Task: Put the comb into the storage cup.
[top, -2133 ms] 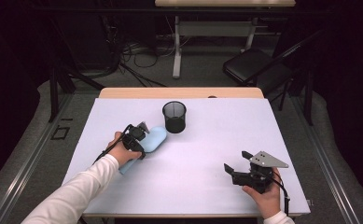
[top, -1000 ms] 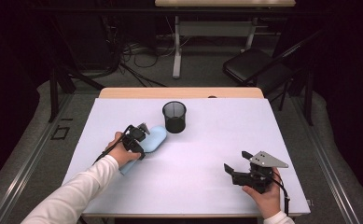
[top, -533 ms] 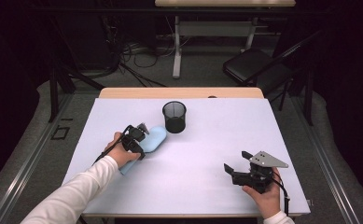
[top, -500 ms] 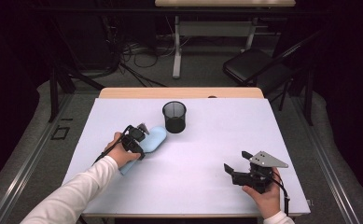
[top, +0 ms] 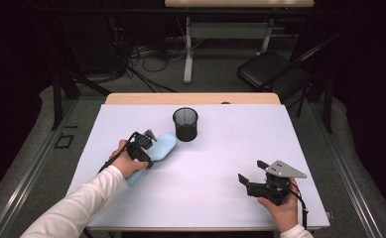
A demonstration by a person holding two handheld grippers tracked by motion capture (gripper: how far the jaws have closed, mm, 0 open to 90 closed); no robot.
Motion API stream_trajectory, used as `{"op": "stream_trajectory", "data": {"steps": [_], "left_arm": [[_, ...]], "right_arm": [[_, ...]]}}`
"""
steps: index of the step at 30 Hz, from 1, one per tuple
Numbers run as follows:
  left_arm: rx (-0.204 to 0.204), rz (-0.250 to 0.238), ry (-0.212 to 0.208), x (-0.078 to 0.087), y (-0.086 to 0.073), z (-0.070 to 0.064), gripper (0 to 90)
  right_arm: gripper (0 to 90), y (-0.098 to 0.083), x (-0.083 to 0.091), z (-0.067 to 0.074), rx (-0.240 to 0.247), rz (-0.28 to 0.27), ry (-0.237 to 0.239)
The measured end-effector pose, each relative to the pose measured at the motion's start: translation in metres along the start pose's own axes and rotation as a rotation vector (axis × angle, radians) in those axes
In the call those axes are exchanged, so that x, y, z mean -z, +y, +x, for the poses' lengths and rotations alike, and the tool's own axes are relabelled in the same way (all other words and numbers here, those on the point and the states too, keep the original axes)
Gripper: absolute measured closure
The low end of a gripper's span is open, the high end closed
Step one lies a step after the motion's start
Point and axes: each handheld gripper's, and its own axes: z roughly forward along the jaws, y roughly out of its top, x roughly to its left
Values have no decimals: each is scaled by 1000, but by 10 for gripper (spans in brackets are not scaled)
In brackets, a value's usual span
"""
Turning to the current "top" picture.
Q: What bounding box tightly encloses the left hand-held gripper cable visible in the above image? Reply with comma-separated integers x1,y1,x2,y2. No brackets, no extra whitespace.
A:
97,131,141,175

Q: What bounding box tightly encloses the right hand-held gripper cable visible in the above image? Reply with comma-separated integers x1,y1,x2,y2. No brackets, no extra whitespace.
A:
289,181,310,230

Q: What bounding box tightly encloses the black metal stand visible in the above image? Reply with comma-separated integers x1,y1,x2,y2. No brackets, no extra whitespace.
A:
255,31,345,135
50,19,113,131

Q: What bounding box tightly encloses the bundle of floor cables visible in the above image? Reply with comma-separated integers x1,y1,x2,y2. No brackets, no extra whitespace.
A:
107,16,202,94

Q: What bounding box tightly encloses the person's right hand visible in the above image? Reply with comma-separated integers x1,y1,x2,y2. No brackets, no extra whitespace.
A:
256,178,301,234

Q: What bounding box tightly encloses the hand-held gripper cable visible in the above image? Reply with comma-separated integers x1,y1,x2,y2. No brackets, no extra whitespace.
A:
289,181,310,230
97,131,141,175

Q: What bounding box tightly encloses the black mesh pen holder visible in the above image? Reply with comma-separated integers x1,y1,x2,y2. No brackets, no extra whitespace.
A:
172,106,199,143

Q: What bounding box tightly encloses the white table cover sheet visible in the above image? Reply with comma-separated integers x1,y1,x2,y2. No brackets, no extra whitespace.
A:
65,103,331,230

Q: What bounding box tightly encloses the white-legged background desk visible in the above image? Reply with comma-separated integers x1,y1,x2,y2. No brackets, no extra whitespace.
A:
164,0,316,84

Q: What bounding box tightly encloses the black folding chair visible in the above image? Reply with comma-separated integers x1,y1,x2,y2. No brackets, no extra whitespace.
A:
236,51,314,119

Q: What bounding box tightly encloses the aluminium floor rail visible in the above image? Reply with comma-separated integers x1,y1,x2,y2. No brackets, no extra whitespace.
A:
0,98,79,238
308,102,384,238

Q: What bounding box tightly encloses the person's left hand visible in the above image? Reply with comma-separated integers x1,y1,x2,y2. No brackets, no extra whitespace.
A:
109,139,149,179

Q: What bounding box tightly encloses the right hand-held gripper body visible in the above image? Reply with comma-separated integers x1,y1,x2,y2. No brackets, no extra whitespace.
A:
246,160,308,206

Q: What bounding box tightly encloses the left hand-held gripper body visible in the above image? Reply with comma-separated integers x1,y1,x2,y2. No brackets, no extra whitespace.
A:
126,128,158,164

